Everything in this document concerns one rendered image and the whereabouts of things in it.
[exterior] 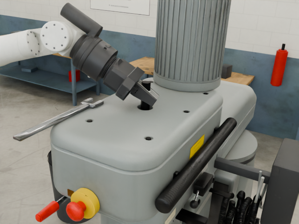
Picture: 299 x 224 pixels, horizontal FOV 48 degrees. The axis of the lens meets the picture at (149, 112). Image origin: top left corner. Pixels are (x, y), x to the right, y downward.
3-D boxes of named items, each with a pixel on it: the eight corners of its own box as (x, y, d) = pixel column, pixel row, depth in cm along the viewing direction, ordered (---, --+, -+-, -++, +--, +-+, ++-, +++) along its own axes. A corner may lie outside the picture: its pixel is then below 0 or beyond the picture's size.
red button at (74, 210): (80, 226, 63) (79, 210, 61) (63, 219, 65) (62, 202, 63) (90, 217, 66) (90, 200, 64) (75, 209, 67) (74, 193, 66)
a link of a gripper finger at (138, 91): (151, 107, 78) (130, 92, 78) (159, 97, 77) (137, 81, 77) (150, 109, 77) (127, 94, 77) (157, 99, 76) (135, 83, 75)
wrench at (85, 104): (23, 143, 61) (23, 139, 61) (9, 138, 63) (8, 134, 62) (103, 103, 81) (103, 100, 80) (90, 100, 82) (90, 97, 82)
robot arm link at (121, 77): (130, 93, 86) (92, 66, 86) (150, 64, 82) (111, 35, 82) (115, 111, 75) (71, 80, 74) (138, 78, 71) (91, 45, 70)
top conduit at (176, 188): (169, 217, 62) (171, 202, 60) (150, 209, 64) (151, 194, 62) (236, 129, 98) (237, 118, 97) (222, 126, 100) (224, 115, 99)
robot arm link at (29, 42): (76, 47, 74) (22, 59, 77) (88, 46, 83) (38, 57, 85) (69, 18, 73) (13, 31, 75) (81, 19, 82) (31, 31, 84)
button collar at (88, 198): (94, 223, 65) (93, 198, 63) (70, 212, 68) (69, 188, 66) (100, 218, 67) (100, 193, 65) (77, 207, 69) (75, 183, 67)
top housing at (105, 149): (143, 237, 63) (147, 164, 56) (41, 191, 74) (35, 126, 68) (221, 140, 101) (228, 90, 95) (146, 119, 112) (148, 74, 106)
